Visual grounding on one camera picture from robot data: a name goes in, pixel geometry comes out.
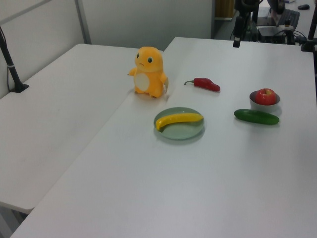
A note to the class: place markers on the red apple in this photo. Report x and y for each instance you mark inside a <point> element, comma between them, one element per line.
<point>265,97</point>

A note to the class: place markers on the black pole with flat base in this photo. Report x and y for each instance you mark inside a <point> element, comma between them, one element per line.
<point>10,64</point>

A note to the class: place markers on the green cucumber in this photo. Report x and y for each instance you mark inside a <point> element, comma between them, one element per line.
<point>256,117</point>

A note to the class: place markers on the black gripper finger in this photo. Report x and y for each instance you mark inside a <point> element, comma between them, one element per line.
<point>247,27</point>
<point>238,29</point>

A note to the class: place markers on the black computer mouse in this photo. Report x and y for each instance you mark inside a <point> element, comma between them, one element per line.
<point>303,7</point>

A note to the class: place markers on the yellow banana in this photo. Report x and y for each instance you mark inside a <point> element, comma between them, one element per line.
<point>178,118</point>

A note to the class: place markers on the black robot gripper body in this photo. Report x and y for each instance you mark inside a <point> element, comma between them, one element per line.
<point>246,5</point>

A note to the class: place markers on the black keyboard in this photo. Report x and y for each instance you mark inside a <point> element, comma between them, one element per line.
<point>291,17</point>

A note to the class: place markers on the yellow wooden cabinet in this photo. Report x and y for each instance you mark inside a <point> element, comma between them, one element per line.
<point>224,8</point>

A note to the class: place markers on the grey partition frame post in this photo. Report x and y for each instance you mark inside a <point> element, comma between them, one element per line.
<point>83,21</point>

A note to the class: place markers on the grey round bowl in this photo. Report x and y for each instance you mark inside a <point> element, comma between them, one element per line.
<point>263,106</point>

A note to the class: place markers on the black knob on stand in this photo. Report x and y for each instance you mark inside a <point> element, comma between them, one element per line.
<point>288,31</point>

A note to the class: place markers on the black electronics box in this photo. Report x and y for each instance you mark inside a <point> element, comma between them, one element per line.
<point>270,33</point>

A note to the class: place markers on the green plastic plate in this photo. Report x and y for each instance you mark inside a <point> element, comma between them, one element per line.
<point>180,131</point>

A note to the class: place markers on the red chili pepper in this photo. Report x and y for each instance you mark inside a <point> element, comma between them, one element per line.
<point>206,84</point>

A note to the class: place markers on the orange plush dinosaur toy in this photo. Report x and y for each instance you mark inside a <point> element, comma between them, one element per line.
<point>148,72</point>

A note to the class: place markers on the black clamp stand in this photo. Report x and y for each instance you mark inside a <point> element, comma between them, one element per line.
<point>309,37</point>

